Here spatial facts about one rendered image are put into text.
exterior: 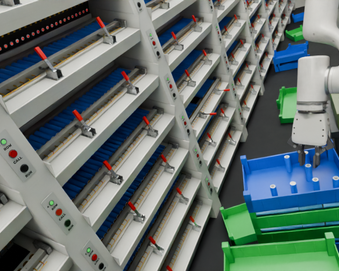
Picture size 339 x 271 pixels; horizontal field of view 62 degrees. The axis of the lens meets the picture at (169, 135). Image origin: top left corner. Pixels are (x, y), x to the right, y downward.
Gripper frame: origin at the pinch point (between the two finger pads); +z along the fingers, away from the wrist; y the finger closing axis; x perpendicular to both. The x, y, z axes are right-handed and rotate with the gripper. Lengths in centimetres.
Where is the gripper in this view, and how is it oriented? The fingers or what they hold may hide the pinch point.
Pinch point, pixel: (309, 159)
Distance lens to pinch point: 99.4
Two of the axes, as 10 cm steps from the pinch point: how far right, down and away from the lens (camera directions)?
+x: -6.9, 1.6, -7.1
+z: 0.5, 9.8, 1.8
